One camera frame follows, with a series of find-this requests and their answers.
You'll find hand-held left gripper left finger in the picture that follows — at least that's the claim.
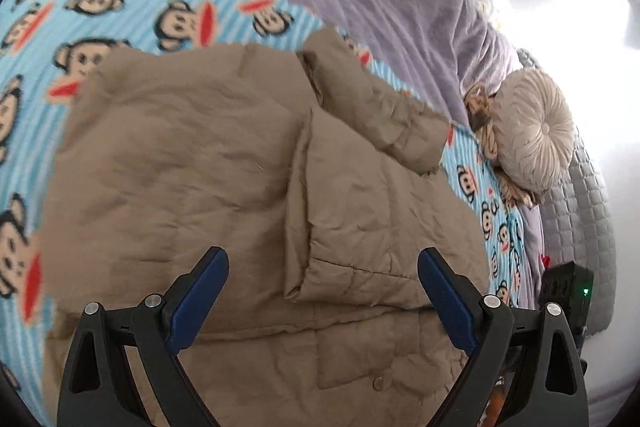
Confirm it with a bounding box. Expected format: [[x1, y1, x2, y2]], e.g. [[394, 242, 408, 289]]
[[57, 246, 231, 427]]

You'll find grey quilted bedspread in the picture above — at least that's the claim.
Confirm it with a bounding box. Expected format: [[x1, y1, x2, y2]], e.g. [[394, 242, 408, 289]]
[[515, 49, 618, 338]]

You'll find beige knotted rope cushion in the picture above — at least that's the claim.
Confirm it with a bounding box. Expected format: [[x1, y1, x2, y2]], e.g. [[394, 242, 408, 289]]
[[464, 82, 543, 208]]

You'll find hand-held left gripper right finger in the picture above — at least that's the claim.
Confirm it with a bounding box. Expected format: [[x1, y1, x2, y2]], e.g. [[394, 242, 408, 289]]
[[417, 248, 590, 427]]

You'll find round beige pleated pillow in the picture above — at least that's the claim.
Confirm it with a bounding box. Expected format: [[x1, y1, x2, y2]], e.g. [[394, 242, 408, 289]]
[[492, 69, 576, 195]]

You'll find beige puffer jacket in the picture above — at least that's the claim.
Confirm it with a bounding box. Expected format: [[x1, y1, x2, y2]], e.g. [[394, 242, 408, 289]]
[[40, 28, 501, 427]]

